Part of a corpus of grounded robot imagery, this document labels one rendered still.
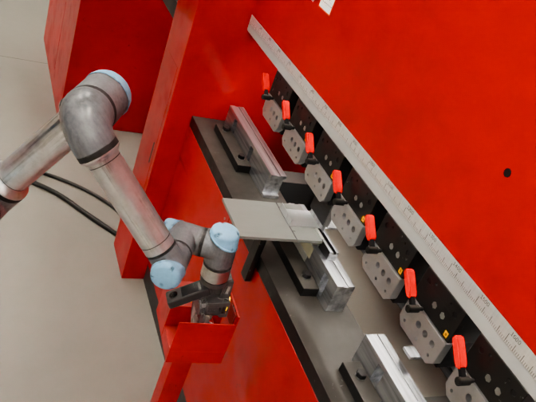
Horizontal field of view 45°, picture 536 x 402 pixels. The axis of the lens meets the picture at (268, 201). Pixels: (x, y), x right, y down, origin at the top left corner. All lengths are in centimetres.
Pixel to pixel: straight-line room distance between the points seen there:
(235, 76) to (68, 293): 118
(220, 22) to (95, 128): 117
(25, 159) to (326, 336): 88
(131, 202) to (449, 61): 76
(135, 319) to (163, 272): 140
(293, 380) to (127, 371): 106
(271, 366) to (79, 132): 87
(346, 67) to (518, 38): 60
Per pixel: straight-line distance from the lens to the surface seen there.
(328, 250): 184
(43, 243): 315
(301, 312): 179
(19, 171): 165
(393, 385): 159
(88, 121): 138
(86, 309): 286
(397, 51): 165
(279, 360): 181
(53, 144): 157
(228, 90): 259
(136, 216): 144
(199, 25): 244
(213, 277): 164
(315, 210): 193
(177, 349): 178
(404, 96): 159
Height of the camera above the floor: 196
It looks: 30 degrees down
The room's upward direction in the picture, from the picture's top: 22 degrees clockwise
